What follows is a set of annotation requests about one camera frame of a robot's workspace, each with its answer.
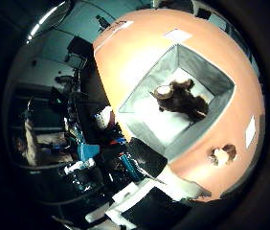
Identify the brown and white plush toy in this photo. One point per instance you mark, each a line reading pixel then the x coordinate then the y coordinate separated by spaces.
pixel 222 155

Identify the black monitor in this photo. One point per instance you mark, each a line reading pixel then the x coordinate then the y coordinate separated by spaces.
pixel 79 46

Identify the white tape square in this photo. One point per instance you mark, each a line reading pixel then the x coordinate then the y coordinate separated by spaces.
pixel 250 131
pixel 177 34

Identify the black camera on stand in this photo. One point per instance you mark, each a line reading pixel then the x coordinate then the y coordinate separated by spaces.
pixel 102 21

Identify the dark brown plush toy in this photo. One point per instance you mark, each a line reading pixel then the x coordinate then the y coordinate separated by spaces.
pixel 181 99

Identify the blue tube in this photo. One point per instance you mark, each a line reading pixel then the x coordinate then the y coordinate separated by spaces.
pixel 130 166

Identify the grey fabric container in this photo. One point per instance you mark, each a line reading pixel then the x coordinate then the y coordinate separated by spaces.
pixel 202 72

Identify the blue plastic bin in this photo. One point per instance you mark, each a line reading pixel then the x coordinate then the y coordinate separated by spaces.
pixel 87 150

